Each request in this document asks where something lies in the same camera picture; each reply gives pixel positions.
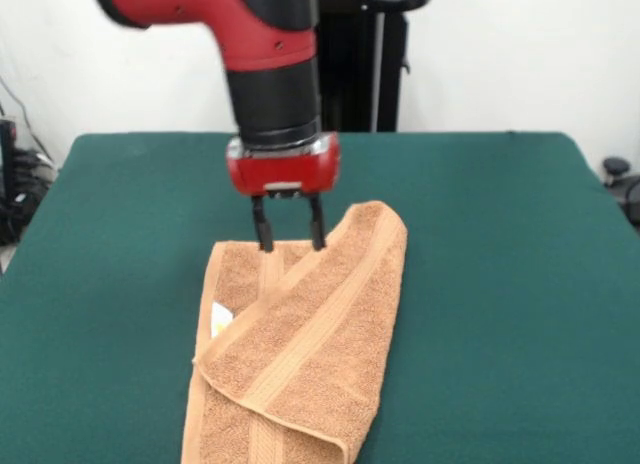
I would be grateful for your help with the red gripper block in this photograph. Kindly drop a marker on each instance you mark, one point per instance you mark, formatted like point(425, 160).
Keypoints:
point(285, 173)

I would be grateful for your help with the orange terry towel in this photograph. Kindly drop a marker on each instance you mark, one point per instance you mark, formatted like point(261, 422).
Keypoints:
point(310, 334)

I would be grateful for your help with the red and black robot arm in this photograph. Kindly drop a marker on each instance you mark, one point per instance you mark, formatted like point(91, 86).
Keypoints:
point(270, 94)

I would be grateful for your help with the dark green table cloth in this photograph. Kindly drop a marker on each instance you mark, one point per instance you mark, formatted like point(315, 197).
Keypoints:
point(500, 309)

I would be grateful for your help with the black equipment pile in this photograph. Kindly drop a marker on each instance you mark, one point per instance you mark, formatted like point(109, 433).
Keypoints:
point(20, 219)

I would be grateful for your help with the grey office chair base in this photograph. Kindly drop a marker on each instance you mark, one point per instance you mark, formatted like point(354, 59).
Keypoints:
point(617, 166)

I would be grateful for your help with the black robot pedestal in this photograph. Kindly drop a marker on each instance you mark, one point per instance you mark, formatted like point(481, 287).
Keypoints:
point(360, 59)

